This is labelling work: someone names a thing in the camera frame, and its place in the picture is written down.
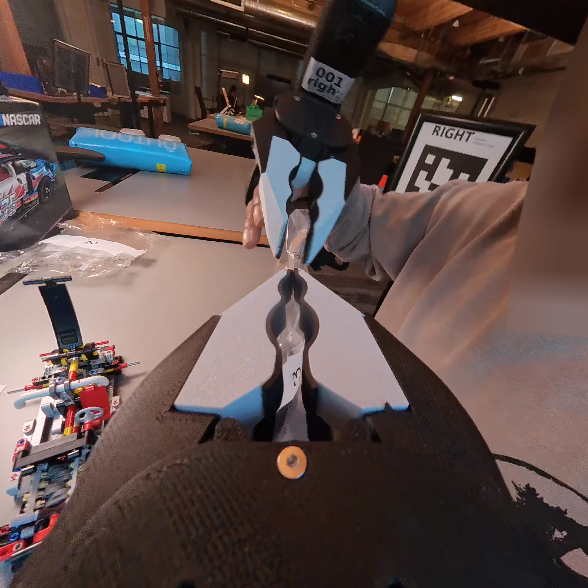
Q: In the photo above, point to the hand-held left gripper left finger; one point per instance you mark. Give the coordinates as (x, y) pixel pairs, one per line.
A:
(225, 367)

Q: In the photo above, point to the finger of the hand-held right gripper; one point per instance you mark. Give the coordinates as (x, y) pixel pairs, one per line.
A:
(275, 183)
(333, 193)

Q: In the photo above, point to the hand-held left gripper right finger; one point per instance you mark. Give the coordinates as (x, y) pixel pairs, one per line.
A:
(358, 367)

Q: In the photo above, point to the clear bag of lego parts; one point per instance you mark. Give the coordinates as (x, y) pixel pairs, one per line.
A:
(294, 381)

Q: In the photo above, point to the red lego seat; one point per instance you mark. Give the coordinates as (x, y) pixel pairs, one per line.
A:
(94, 399)

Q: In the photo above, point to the grey lego steering wheel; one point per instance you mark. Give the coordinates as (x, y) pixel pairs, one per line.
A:
(88, 418)

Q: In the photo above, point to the lego car chassis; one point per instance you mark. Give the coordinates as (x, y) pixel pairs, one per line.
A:
(55, 436)

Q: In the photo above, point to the black lego connector piece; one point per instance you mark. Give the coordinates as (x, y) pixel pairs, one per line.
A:
(48, 280)

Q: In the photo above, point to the black lego set box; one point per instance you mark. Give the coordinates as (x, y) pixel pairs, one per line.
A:
(27, 183)

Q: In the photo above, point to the person's right hand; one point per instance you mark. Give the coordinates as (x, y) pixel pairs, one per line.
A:
(253, 220)

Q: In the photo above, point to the small blue package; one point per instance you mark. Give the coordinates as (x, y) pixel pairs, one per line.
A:
(232, 124)

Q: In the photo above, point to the green bag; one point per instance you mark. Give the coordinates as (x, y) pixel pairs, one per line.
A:
(252, 112)

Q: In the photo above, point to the distant wooden table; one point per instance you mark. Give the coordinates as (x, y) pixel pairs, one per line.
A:
(206, 131)

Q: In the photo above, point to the black and white sign board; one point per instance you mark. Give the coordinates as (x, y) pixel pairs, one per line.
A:
(459, 156)

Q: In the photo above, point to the blue plastic object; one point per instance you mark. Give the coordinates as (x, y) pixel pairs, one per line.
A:
(128, 151)

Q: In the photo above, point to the white labelled clear plastic bag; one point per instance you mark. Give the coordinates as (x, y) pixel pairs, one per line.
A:
(92, 257)

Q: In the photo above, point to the empty clear plastic bag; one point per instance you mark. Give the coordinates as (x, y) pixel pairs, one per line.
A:
(105, 228)

